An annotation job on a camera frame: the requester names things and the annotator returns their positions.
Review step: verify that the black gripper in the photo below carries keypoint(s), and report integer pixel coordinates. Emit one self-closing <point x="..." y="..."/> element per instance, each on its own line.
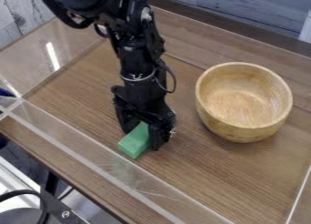
<point x="140" y="102"/>

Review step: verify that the green rectangular block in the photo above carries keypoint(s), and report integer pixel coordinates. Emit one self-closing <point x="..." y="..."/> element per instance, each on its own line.
<point x="135" y="142"/>

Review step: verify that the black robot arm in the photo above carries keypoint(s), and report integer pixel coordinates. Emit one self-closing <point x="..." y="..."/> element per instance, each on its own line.
<point x="127" y="23"/>

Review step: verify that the brown wooden bowl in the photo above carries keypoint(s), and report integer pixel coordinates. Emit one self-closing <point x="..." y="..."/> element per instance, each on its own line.
<point x="243" y="101"/>

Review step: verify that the black table leg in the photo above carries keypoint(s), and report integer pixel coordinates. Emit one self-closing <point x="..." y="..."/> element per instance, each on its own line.
<point x="52" y="183"/>

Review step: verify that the clear acrylic tray wall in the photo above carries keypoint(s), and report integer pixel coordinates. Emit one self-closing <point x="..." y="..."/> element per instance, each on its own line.
<point x="200" y="180"/>

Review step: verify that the black metal table bracket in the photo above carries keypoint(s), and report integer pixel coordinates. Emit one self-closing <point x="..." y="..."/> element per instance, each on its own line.
<point x="59" y="214"/>

